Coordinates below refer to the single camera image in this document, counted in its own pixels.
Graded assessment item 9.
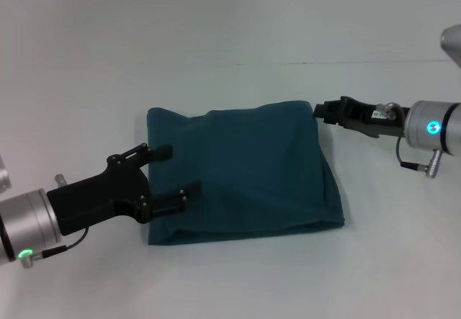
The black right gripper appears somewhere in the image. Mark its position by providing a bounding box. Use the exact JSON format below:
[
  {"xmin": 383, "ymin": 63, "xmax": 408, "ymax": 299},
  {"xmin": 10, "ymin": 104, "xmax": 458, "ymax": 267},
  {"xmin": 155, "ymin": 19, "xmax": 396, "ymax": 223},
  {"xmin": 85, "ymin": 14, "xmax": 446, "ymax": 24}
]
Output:
[{"xmin": 313, "ymin": 96, "xmax": 411, "ymax": 140}]

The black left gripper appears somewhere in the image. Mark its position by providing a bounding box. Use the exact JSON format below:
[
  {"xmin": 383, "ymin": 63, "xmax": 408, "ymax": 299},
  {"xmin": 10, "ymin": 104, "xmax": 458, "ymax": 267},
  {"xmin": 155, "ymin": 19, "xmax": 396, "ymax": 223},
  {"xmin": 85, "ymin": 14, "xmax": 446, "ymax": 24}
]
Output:
[{"xmin": 46, "ymin": 142, "xmax": 203, "ymax": 236}]

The teal blue t-shirt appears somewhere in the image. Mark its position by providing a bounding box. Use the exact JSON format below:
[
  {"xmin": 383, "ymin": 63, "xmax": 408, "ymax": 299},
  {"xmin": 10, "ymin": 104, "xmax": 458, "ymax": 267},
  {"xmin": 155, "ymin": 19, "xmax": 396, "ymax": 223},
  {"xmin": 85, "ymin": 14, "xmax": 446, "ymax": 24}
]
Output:
[{"xmin": 146, "ymin": 99, "xmax": 346, "ymax": 247}]

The left gripper cable with plugs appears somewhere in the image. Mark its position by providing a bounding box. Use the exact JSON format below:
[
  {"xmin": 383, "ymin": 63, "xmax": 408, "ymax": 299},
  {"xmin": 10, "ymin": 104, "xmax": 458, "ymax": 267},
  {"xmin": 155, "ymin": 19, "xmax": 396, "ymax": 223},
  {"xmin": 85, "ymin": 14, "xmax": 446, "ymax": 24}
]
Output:
[{"xmin": 17, "ymin": 174, "xmax": 91, "ymax": 269}]

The gripper cable with plugs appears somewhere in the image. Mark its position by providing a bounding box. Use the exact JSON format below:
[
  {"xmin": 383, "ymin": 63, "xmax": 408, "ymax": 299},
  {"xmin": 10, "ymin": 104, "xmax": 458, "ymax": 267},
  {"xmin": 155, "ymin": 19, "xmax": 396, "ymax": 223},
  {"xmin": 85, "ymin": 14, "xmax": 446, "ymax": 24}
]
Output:
[
  {"xmin": 17, "ymin": 174, "xmax": 91, "ymax": 269},
  {"xmin": 374, "ymin": 102, "xmax": 444, "ymax": 179}
]

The right gripper cable with plugs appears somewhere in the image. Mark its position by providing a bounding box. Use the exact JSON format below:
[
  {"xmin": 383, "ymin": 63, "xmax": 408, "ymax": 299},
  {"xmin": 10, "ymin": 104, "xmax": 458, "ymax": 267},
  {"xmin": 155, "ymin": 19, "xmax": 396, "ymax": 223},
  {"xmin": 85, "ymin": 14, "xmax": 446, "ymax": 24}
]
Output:
[{"xmin": 374, "ymin": 102, "xmax": 444, "ymax": 179}]

